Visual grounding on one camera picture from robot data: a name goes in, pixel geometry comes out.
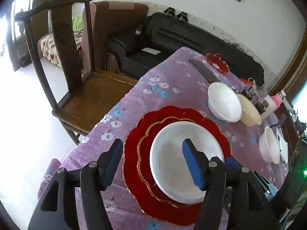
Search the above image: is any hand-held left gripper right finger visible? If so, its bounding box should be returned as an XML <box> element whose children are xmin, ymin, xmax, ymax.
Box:
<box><xmin>182</xmin><ymin>138</ymin><xmax>285</xmax><ymax>230</ymax></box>

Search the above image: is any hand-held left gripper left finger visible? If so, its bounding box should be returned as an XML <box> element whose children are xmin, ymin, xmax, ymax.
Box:
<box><xmin>27</xmin><ymin>138</ymin><xmax>124</xmax><ymax>230</ymax></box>

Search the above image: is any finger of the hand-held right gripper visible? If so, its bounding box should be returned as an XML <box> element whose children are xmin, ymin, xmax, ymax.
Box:
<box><xmin>225</xmin><ymin>157</ymin><xmax>242</xmax><ymax>173</ymax></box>

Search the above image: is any large red scalloped plate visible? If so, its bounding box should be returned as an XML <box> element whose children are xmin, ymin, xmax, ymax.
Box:
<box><xmin>123</xmin><ymin>105</ymin><xmax>233</xmax><ymax>226</ymax></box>

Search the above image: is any small white bowl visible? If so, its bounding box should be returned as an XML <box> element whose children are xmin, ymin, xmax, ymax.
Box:
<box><xmin>258</xmin><ymin>126</ymin><xmax>281</xmax><ymax>164</ymax></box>
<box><xmin>149</xmin><ymin>121</ymin><xmax>225</xmax><ymax>204</ymax></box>

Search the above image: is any small red gold-rimmed plate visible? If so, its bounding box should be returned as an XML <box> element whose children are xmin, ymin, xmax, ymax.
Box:
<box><xmin>137</xmin><ymin>116</ymin><xmax>204</xmax><ymax>209</ymax></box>

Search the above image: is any beige bowl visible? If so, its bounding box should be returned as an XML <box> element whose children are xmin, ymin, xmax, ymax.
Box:
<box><xmin>236</xmin><ymin>93</ymin><xmax>263</xmax><ymax>127</ymax></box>

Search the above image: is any large white bowl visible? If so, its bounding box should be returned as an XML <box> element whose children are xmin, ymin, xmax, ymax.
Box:
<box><xmin>207</xmin><ymin>81</ymin><xmax>243</xmax><ymax>122</ymax></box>

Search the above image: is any paper notebook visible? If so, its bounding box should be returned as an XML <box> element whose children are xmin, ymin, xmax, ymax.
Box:
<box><xmin>276</xmin><ymin>127</ymin><xmax>289</xmax><ymax>163</ymax></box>

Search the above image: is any pile of tools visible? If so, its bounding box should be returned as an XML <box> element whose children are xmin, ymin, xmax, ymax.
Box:
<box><xmin>291</xmin><ymin>110</ymin><xmax>307</xmax><ymax>144</ymax></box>

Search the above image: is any black phone stand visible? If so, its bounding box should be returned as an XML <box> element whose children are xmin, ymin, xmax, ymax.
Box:
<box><xmin>269</xmin><ymin>114</ymin><xmax>287</xmax><ymax>128</ymax></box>

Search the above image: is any white plastic jar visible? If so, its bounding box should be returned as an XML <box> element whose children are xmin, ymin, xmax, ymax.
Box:
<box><xmin>260</xmin><ymin>95</ymin><xmax>276</xmax><ymax>120</ymax></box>

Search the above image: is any dark wooden chair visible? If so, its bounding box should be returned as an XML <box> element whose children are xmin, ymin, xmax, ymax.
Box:
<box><xmin>14</xmin><ymin>0</ymin><xmax>138</xmax><ymax>145</ymax></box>

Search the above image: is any clear glass container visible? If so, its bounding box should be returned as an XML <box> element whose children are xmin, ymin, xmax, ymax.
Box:
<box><xmin>236</xmin><ymin>78</ymin><xmax>267</xmax><ymax>101</ymax></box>

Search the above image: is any pink thermos bottle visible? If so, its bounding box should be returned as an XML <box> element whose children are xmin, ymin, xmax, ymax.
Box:
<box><xmin>271</xmin><ymin>91</ymin><xmax>287</xmax><ymax>108</ymax></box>

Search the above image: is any purple floral tablecloth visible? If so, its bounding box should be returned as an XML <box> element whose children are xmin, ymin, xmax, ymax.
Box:
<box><xmin>37</xmin><ymin>47</ymin><xmax>295</xmax><ymax>230</ymax></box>

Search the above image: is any long flat strip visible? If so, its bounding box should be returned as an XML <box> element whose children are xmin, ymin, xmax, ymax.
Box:
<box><xmin>189</xmin><ymin>59</ymin><xmax>220</xmax><ymax>83</ymax></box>

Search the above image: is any red glass plate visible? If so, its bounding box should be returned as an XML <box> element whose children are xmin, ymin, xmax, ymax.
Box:
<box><xmin>205</xmin><ymin>53</ymin><xmax>230</xmax><ymax>74</ymax></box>

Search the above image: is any brown bag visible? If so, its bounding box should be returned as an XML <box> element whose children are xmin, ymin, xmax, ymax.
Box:
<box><xmin>104</xmin><ymin>53</ymin><xmax>121</xmax><ymax>73</ymax></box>

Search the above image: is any white paper sheet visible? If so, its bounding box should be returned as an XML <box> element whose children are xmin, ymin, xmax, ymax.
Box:
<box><xmin>141</xmin><ymin>47</ymin><xmax>162</xmax><ymax>55</ymax></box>

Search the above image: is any black leather sofa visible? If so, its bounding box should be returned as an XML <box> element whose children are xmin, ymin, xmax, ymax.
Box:
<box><xmin>106</xmin><ymin>12</ymin><xmax>264</xmax><ymax>87</ymax></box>

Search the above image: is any patterned blanket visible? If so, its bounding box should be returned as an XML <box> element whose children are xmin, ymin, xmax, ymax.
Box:
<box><xmin>37</xmin><ymin>32</ymin><xmax>84</xmax><ymax>68</ymax></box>

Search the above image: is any pinkish brown armchair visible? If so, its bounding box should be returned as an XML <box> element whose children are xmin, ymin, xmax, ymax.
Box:
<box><xmin>82</xmin><ymin>1</ymin><xmax>149</xmax><ymax>73</ymax></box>

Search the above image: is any dark wooden door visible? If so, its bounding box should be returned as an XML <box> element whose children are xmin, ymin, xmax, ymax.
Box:
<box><xmin>5</xmin><ymin>0</ymin><xmax>52</xmax><ymax>72</ymax></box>

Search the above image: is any green cloth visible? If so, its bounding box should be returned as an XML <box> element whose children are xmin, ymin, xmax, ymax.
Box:
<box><xmin>72</xmin><ymin>15</ymin><xmax>84</xmax><ymax>31</ymax></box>

